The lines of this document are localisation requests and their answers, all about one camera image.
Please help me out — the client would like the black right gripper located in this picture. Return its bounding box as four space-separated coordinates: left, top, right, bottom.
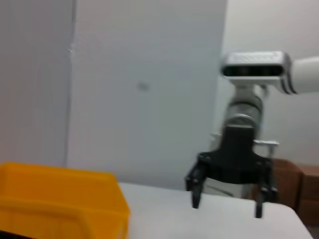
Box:
184 125 279 219

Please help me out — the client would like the black mesh pen holder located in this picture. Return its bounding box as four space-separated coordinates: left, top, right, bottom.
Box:
0 231 33 239

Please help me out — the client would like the large brown cardboard box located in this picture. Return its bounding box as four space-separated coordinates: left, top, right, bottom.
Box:
245 159 306 213

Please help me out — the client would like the yellow plastic bin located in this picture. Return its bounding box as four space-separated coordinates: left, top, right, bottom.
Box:
0 161 132 239

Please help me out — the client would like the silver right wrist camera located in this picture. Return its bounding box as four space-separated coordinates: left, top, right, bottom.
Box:
221 51 292 87

